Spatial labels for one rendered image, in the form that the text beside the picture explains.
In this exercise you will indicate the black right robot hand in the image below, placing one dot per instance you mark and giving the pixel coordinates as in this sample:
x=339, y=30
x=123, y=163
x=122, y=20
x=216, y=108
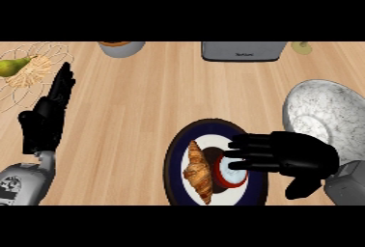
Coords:
x=295, y=151

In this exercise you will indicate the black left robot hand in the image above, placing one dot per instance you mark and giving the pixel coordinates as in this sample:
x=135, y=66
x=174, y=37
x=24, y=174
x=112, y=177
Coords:
x=45, y=119

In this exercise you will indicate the pale green round object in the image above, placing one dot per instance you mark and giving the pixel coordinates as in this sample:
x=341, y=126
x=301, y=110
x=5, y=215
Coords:
x=302, y=47

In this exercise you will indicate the white marbled bowl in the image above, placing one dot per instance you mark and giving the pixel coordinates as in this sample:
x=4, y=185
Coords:
x=333, y=112

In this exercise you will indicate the grey cup with brown top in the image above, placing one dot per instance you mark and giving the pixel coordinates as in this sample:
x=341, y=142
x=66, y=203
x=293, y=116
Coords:
x=122, y=49

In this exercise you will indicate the red can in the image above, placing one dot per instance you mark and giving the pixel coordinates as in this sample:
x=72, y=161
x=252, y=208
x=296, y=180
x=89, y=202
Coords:
x=233, y=178

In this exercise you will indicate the green pear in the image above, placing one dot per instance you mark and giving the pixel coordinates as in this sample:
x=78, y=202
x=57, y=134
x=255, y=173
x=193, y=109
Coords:
x=13, y=66

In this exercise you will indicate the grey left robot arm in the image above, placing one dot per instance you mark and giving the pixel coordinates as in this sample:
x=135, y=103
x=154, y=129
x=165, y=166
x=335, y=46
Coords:
x=26, y=183

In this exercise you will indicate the brown croissant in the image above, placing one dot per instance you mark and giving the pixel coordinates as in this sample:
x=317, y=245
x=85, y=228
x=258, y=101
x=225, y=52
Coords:
x=199, y=172

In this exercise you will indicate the grey appliance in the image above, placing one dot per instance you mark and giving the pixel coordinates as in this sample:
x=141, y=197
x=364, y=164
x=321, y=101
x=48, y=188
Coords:
x=243, y=50

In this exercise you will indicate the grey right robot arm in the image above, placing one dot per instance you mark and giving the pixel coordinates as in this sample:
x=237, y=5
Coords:
x=346, y=185

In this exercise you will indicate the dark blue rimmed white plate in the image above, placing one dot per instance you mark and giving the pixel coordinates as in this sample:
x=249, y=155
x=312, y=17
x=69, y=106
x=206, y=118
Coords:
x=190, y=141

